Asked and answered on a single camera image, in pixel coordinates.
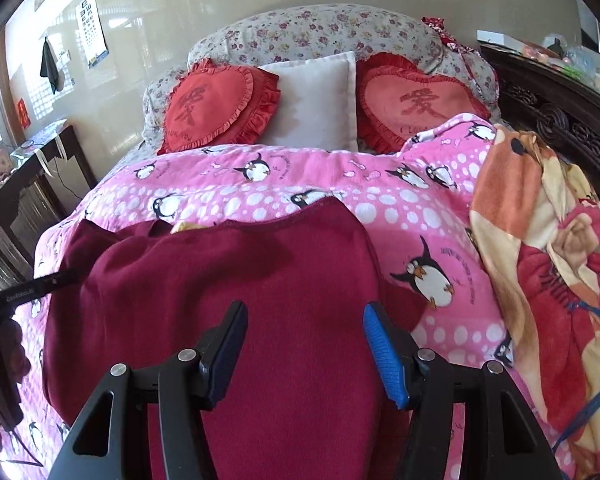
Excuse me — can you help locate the floral folded quilt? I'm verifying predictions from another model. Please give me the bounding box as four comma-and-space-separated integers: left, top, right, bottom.
186, 3, 502, 122

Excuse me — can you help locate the floral pillow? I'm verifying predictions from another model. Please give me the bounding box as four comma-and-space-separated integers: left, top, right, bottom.
141, 66, 193, 147

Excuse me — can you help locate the dark hanging cloth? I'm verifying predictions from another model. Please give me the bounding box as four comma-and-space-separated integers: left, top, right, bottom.
40, 37, 61, 95

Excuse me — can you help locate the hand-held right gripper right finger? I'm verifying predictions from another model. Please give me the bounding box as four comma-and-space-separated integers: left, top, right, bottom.
362, 302, 564, 480

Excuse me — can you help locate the dark wooden desk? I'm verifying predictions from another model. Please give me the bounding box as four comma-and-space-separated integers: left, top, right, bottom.
0, 125, 99, 273

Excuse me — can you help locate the white bag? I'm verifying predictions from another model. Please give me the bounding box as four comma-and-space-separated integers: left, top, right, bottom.
10, 121, 72, 174

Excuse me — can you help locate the wall eye chart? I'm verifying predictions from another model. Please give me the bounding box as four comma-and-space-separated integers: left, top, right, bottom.
74, 0, 110, 69

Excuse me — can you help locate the black cable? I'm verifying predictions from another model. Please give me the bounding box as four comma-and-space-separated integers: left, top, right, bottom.
54, 152, 89, 199

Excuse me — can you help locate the pale floral bed sheet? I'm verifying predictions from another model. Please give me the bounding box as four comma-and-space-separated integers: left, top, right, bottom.
97, 139, 163, 188

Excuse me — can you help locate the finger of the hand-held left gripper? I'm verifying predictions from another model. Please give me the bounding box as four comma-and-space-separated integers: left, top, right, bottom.
0, 268, 82, 312

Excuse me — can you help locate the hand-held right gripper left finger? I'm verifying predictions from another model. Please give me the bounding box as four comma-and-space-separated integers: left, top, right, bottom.
47, 300, 249, 480

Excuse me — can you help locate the dark wooden cabinet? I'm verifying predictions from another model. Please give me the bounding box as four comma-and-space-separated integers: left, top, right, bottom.
0, 220, 47, 303

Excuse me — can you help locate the person's left hand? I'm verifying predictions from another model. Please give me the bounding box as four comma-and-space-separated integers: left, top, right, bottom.
0, 320, 32, 386

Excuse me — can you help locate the white flat box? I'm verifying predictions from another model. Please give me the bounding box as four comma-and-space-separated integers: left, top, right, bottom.
477, 30, 519, 47

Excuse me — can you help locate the red heart pillow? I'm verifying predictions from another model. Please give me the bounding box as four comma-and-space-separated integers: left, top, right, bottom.
156, 57, 282, 156
355, 51, 492, 155

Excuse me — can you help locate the pink penguin print blanket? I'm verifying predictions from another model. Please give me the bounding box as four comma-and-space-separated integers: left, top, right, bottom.
0, 112, 581, 480

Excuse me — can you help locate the cluster of small toys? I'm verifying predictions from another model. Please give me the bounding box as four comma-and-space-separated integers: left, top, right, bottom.
520, 35, 600, 107

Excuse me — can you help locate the dark red sweater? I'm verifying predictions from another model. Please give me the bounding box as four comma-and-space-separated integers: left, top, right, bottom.
41, 196, 433, 480

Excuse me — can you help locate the blue cord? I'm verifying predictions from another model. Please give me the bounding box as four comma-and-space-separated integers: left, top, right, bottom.
554, 299, 600, 452

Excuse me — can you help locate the white pillow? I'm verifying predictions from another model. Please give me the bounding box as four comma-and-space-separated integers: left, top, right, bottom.
257, 51, 359, 153

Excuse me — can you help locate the dark carved wooden headboard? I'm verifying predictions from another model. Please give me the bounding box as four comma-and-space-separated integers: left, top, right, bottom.
480, 42, 600, 211

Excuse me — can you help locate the orange printed blanket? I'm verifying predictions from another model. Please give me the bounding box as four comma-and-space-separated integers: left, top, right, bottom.
468, 124, 600, 480

